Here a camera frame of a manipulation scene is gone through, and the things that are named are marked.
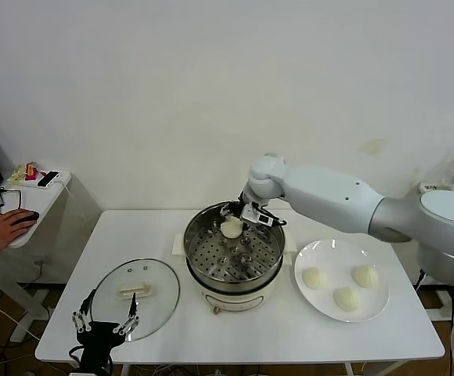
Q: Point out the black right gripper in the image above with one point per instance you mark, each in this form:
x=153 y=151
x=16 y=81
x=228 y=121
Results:
x=248 y=199

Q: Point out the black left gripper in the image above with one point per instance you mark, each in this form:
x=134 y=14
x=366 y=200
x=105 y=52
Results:
x=96 y=338

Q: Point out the white steamed baozi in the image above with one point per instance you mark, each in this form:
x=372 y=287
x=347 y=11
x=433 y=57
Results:
x=315 y=278
x=365 y=276
x=231 y=229
x=347 y=299

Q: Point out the round glass pot lid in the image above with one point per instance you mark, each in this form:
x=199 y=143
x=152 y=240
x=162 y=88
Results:
x=152 y=274

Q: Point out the black computer mouse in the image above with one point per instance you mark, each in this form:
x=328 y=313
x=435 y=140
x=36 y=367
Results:
x=31 y=216

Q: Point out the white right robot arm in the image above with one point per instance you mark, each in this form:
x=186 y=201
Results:
x=328 y=192

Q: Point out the perforated steel steamer basket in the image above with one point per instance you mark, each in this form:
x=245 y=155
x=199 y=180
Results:
x=207 y=262

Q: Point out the bare person hand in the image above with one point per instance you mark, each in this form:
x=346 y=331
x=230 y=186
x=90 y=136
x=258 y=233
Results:
x=4 y=231

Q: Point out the cream electric cooking pot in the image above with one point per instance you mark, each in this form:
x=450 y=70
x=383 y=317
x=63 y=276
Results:
x=231 y=303

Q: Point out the round white plate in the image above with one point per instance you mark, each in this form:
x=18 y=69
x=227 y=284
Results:
x=323 y=303

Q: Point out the white side desk with laptop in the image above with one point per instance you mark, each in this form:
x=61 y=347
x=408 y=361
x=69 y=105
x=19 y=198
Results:
x=51 y=196

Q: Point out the black and white small device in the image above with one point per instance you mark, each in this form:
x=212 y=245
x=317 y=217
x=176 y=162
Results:
x=49 y=179

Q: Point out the pink snack packet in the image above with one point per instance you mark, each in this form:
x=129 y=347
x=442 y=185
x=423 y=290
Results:
x=32 y=171

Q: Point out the yellow snack packet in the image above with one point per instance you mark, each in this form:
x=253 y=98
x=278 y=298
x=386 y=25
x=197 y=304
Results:
x=17 y=175

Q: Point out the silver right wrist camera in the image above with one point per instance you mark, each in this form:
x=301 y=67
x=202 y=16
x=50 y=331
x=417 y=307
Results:
x=256 y=215

